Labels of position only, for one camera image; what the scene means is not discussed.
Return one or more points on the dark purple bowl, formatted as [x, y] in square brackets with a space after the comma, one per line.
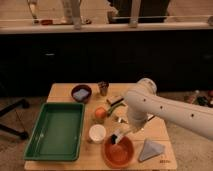
[82, 86]

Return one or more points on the white cup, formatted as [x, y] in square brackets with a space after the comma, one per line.
[97, 133]

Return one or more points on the orange fruit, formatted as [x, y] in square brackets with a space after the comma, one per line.
[100, 113]

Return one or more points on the black office chair base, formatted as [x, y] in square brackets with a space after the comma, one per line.
[24, 104]

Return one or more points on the metal cup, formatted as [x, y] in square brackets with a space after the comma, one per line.
[103, 88]

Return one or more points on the green plastic tray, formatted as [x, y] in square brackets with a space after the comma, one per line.
[56, 135]

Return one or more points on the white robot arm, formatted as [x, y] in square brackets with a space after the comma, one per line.
[142, 100]

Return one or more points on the red bowl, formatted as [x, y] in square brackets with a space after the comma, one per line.
[117, 156]

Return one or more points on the grey folded cloth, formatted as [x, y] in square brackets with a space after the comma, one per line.
[150, 149]

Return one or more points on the blue sponge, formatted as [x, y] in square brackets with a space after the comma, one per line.
[80, 95]

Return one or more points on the black and tan block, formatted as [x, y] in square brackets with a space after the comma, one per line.
[114, 100]

